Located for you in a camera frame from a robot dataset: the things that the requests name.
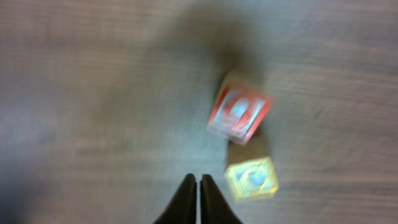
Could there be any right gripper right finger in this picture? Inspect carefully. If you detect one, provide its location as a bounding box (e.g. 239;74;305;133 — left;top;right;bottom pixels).
200;174;243;224

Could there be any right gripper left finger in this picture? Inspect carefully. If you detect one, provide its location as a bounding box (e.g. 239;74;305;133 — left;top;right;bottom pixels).
154;174;197;224

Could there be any white block blue side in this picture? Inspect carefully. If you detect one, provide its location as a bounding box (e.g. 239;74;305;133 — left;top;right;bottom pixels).
224;157;279;203

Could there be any white block green edge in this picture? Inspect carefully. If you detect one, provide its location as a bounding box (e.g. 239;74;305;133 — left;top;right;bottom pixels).
207;70;273;145

